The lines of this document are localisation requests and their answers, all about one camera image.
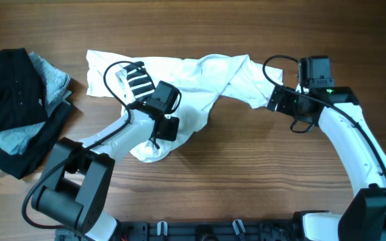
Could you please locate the white polo shirt black print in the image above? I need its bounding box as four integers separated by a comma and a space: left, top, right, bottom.
86, 50, 283, 163

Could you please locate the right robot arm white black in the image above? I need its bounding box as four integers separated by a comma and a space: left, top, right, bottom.
267, 56, 386, 240

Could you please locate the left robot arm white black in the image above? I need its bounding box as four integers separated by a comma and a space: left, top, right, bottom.
25, 81, 182, 240

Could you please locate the black folded garment bottom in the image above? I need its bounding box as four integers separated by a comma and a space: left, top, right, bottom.
0, 102, 72, 179

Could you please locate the light blue denim garment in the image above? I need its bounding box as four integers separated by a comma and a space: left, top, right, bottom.
0, 52, 71, 155

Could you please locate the black folded polo shirt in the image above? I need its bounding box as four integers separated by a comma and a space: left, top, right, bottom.
0, 48, 48, 132

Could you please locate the right black cable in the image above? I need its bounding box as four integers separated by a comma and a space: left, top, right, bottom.
261, 54, 386, 241

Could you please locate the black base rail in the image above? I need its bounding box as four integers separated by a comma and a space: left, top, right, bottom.
54, 219, 353, 241

